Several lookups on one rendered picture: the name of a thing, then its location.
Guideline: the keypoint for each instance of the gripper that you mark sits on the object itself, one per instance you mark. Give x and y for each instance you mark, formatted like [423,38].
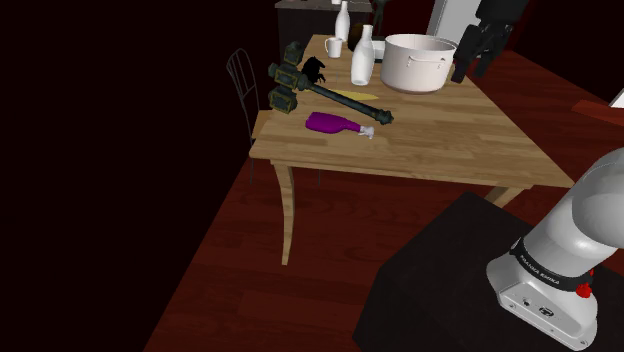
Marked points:
[492,34]

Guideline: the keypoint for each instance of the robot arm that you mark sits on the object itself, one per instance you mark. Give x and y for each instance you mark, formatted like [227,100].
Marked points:
[560,244]

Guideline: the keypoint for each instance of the large white pot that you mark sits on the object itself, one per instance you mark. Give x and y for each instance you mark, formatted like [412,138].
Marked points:
[417,63]

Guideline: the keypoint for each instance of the wooden table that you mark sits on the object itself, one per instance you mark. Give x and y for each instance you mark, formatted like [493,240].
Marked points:
[438,136]

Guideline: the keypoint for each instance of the white vase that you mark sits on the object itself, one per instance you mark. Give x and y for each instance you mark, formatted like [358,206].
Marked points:
[362,61]

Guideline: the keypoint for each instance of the dark brown round object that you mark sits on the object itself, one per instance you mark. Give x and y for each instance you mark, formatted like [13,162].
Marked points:
[355,38]

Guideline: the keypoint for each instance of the yellow flat knife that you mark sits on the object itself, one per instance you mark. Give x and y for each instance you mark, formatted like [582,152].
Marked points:
[358,95]

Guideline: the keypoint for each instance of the tall white bottle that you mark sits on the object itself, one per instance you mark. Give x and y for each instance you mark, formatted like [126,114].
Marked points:
[342,22]

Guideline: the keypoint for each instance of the white mug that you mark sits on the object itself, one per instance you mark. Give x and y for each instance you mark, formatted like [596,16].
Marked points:
[334,47]

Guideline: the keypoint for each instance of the dark ornate war hammer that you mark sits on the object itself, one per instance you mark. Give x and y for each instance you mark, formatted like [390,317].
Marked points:
[336,96]

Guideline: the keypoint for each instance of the purple bottle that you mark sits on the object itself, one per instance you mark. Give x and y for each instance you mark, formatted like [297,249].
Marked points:
[329,123]

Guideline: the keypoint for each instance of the black animal figure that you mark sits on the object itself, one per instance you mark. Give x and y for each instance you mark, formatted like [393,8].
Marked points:
[314,68]

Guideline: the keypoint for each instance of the dark cabinet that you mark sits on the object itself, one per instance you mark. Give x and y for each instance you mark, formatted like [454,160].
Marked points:
[302,22]

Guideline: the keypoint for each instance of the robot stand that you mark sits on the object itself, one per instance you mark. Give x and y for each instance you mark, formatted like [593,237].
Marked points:
[438,282]

